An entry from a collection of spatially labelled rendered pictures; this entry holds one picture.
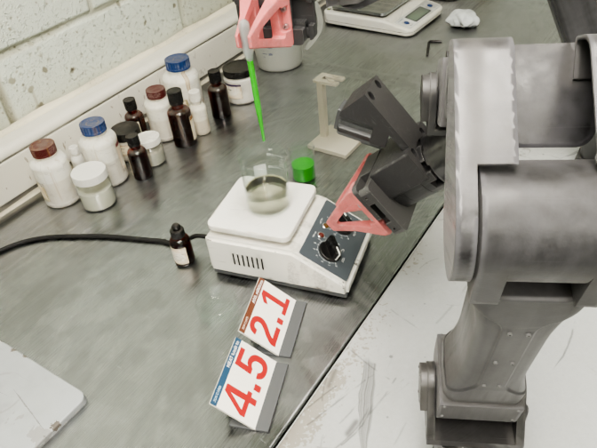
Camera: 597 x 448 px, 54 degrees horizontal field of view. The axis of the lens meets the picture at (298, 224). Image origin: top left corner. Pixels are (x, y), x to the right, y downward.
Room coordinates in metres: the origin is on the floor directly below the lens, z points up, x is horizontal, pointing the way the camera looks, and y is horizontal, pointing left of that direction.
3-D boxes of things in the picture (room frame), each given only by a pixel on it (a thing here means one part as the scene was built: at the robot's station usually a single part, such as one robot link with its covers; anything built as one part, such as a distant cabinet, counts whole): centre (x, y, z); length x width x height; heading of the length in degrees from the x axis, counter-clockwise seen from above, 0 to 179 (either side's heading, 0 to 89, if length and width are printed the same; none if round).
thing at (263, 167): (0.64, 0.03, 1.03); 0.07 x 0.06 x 0.08; 56
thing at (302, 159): (0.82, -0.02, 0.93); 0.04 x 0.04 x 0.06
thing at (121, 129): (0.96, 0.30, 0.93); 0.05 x 0.05 x 0.06
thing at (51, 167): (0.84, 0.40, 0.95); 0.06 x 0.06 x 0.11
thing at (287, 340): (0.50, 0.04, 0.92); 0.09 x 0.06 x 0.04; 163
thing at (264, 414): (0.40, 0.07, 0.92); 0.09 x 0.06 x 0.04; 163
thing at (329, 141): (0.92, -0.09, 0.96); 0.08 x 0.08 x 0.13; 52
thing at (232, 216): (0.64, 0.05, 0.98); 0.12 x 0.12 x 0.01; 66
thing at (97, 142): (0.89, 0.32, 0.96); 0.06 x 0.06 x 0.11
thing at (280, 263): (0.63, 0.02, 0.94); 0.22 x 0.13 x 0.08; 66
